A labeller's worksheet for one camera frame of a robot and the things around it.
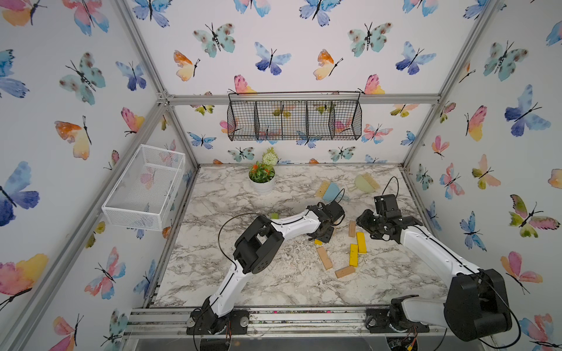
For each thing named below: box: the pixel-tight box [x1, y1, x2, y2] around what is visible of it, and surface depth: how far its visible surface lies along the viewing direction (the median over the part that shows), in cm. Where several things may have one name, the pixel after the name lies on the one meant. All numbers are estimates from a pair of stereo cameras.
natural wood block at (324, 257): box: [316, 246, 333, 270], surface depth 90 cm
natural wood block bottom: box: [334, 266, 355, 279], surface depth 86 cm
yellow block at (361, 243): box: [357, 231, 367, 254], surface depth 92 cm
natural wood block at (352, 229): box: [348, 220, 356, 238], surface depth 97 cm
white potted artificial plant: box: [248, 146, 279, 195], surface depth 103 cm
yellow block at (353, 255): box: [349, 243, 359, 268], surface depth 90 cm
